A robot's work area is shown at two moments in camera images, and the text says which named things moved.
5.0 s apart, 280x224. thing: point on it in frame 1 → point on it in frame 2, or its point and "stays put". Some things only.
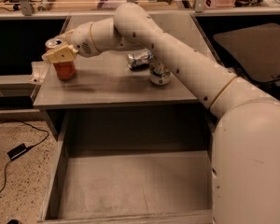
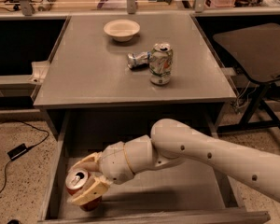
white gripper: (82, 39) → (114, 162)
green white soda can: (160, 74) stays put
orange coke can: (63, 70) → (78, 179)
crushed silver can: (139, 58) stays put
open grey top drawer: (130, 166) stays put
